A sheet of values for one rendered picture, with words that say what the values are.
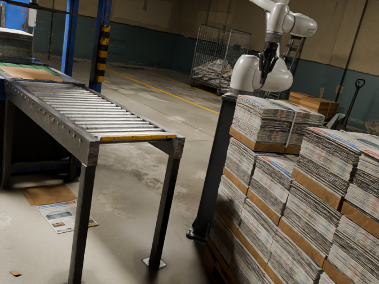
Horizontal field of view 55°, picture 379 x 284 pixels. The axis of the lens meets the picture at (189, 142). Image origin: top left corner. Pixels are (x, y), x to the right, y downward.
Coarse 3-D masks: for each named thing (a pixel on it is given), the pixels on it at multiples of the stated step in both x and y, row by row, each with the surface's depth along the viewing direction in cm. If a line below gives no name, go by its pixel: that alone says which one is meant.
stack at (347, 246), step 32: (256, 160) 179; (288, 160) 179; (224, 192) 204; (256, 192) 175; (288, 192) 154; (224, 224) 203; (256, 224) 172; (288, 224) 152; (320, 224) 135; (352, 224) 121; (224, 256) 200; (288, 256) 148; (352, 256) 120
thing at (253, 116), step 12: (240, 96) 196; (252, 96) 200; (240, 108) 196; (252, 108) 183; (264, 108) 174; (276, 108) 177; (240, 120) 195; (252, 120) 184; (264, 120) 177; (276, 120) 179; (288, 120) 181; (240, 132) 194; (252, 132) 183; (264, 132) 179; (276, 132) 182
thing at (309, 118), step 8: (288, 104) 200; (296, 104) 205; (304, 112) 183; (312, 112) 189; (304, 120) 184; (312, 120) 186; (320, 120) 188; (296, 128) 185; (304, 128) 186; (296, 136) 187; (296, 144) 188
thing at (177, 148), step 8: (88, 88) 272; (104, 96) 255; (120, 104) 241; (128, 112) 226; (136, 112) 228; (144, 120) 213; (168, 128) 204; (176, 136) 192; (152, 144) 208; (160, 144) 203; (168, 144) 197; (176, 144) 192; (168, 152) 198; (176, 152) 193
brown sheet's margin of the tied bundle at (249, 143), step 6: (234, 132) 199; (240, 138) 193; (246, 138) 187; (246, 144) 186; (252, 144) 181; (258, 144) 180; (264, 144) 181; (270, 144) 182; (276, 144) 183; (258, 150) 181; (264, 150) 182; (270, 150) 183; (276, 150) 185
